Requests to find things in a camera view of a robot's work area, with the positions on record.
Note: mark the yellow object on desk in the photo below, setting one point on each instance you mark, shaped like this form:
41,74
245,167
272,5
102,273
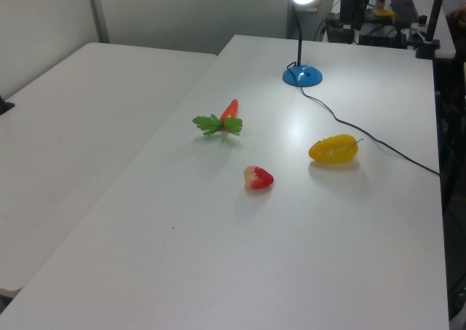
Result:
385,13

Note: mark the blue gooseneck desk lamp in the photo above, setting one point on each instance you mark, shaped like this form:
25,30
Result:
302,75

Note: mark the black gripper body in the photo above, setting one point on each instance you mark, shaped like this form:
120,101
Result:
346,7

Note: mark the red toy strawberry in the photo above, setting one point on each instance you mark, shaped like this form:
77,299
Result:
260,178

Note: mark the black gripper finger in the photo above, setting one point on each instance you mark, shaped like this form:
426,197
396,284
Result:
360,24
351,24

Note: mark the black pole with clamp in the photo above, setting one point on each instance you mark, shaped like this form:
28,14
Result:
434,16

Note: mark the orange toy carrot green leaves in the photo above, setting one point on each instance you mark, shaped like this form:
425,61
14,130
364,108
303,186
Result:
230,112

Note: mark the grey partition post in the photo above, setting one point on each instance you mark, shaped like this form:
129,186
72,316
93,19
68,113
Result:
97,13

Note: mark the yellow toy starfruit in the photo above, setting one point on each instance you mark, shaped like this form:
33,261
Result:
333,148

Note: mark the black electronics box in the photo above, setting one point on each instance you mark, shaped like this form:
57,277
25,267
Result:
336,29

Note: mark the black keyboard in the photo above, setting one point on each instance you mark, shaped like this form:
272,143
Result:
404,8

